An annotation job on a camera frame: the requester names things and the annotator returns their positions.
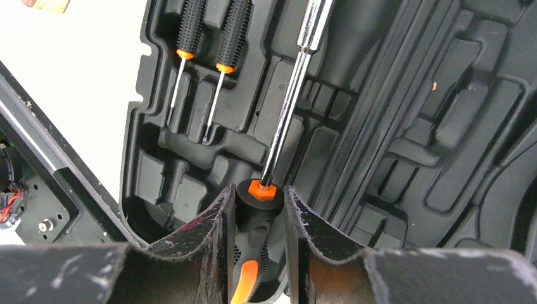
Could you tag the black plastic tool case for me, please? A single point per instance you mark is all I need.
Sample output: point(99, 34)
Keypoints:
point(415, 128)

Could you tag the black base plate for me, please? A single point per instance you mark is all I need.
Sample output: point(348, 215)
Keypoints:
point(49, 195)

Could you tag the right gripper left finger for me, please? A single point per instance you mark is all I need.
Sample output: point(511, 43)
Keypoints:
point(191, 265)

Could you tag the wooden chessboard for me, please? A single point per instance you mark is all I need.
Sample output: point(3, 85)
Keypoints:
point(52, 6)

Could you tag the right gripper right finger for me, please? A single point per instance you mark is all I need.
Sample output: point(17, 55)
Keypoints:
point(325, 265)

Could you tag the small orange bit driver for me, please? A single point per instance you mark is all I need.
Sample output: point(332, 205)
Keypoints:
point(187, 42)

